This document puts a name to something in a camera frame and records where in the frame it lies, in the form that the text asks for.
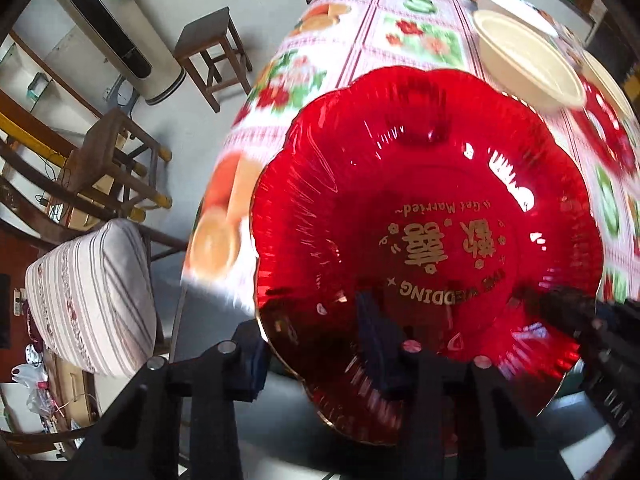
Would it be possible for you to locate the white standing air conditioner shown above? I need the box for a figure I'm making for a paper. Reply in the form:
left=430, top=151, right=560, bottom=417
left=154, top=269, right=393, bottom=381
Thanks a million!
left=46, top=0, right=187, bottom=106

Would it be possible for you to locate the cream round bowl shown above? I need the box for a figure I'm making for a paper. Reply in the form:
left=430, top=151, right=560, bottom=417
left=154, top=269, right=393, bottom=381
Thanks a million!
left=472, top=9, right=587, bottom=111

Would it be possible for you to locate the white plastic bag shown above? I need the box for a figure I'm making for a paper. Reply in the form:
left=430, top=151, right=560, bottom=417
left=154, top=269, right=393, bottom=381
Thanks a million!
left=11, top=362, right=52, bottom=415

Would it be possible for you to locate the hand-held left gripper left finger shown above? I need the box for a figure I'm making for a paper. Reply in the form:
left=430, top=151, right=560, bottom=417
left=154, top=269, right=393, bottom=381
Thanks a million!
left=65, top=319, right=269, bottom=480

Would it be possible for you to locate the wooden chair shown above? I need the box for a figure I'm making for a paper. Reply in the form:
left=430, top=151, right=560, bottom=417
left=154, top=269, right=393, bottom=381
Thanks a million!
left=64, top=107, right=174, bottom=223

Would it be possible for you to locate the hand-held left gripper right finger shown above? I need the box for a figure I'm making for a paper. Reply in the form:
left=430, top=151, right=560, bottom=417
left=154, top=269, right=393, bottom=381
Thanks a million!
left=355, top=291, right=572, bottom=480

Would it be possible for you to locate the white shallow bowl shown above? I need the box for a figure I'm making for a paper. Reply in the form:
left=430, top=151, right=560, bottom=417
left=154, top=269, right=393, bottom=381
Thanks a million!
left=469, top=0, right=559, bottom=37

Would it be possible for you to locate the floral printed tablecloth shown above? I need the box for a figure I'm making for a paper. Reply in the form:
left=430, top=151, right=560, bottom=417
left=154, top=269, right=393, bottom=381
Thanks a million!
left=181, top=0, right=640, bottom=306

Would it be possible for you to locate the striped cushion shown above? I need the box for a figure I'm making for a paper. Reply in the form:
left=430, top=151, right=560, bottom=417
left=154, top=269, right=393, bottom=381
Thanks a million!
left=24, top=218, right=159, bottom=377

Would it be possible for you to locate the red scalloped plastic plate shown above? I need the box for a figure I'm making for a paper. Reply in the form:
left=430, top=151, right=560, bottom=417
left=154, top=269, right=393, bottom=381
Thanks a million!
left=569, top=76, right=640, bottom=177
left=249, top=65, right=606, bottom=447

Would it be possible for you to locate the dark wooden stool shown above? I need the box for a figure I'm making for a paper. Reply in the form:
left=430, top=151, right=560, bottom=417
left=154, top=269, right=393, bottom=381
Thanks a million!
left=172, top=7, right=254, bottom=114

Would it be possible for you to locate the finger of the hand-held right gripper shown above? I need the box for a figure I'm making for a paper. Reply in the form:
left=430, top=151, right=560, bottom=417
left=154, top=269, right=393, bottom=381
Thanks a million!
left=515, top=284, right=603, bottom=348

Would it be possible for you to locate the yellow pole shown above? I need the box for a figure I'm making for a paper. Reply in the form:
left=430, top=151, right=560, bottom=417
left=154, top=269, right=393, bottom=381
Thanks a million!
left=0, top=110, right=174, bottom=211

